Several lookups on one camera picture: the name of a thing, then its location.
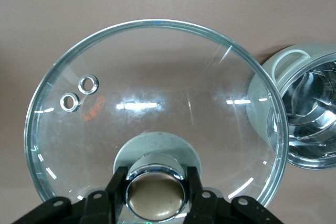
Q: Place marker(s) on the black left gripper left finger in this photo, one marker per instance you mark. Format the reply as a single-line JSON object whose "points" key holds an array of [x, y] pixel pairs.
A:
{"points": [[105, 208]]}

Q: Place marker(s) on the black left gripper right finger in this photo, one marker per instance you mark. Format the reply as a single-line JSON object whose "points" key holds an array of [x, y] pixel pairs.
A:
{"points": [[210, 208]]}

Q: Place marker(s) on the glass pot lid with knob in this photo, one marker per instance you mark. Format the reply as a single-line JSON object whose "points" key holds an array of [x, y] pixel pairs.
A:
{"points": [[157, 197]]}

